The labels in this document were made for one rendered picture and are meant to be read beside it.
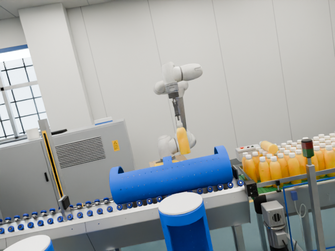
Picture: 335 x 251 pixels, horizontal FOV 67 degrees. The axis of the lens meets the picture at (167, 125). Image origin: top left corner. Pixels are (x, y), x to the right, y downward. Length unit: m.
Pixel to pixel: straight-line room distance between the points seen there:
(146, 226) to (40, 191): 2.10
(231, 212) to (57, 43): 3.68
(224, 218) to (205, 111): 3.10
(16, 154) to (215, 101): 3.35
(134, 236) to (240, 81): 3.76
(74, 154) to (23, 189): 0.78
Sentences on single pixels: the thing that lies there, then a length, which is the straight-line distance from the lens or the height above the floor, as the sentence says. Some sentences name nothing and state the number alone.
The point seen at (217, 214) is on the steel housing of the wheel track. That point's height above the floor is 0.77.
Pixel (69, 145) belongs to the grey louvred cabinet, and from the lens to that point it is 3.55.
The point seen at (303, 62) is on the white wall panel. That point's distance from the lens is 5.79.
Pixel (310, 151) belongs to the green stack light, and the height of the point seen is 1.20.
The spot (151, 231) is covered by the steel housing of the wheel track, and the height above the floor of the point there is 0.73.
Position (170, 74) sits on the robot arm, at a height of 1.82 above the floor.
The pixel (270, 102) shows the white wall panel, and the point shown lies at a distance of 5.40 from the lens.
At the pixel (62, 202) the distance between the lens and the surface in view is 2.16.
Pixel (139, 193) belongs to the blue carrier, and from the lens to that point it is 1.90.
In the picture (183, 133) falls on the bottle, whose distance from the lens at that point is 1.77.
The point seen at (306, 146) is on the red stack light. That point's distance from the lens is 1.74.
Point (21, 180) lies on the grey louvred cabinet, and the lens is 3.84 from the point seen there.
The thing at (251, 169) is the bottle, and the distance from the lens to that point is 2.05.
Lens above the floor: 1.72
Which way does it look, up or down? 8 degrees down
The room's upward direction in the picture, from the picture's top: 12 degrees counter-clockwise
